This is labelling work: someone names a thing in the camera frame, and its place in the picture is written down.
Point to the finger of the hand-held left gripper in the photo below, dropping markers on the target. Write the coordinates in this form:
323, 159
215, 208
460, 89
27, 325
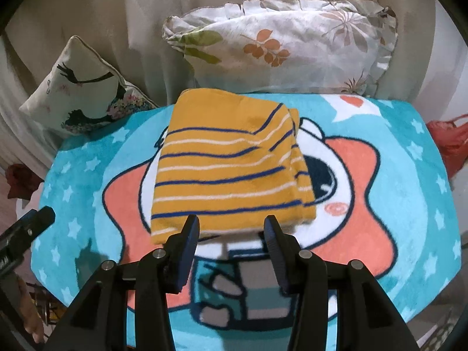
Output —
34, 223

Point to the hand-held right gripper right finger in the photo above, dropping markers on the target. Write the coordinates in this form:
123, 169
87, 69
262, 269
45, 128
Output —
276, 256

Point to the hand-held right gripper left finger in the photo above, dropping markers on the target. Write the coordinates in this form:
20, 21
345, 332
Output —
188, 248

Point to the yellow striped shirt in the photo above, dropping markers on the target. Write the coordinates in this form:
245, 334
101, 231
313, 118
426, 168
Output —
226, 175

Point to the person's left hand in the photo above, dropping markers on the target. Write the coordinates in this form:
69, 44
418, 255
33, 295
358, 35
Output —
31, 310

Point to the dark red cloth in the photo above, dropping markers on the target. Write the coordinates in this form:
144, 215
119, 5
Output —
23, 181

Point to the turquoise cartoon printed mat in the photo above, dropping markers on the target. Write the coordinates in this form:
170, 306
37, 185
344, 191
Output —
402, 197

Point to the cream pillow with figure print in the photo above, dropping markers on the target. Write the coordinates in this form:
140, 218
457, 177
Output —
80, 91

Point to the white floral ruffled pillow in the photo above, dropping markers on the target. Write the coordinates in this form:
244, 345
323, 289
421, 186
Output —
292, 55

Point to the red mesh cloth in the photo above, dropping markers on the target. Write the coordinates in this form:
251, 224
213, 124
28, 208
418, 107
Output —
449, 139

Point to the beige cloth cover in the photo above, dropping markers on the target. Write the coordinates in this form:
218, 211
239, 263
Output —
128, 25

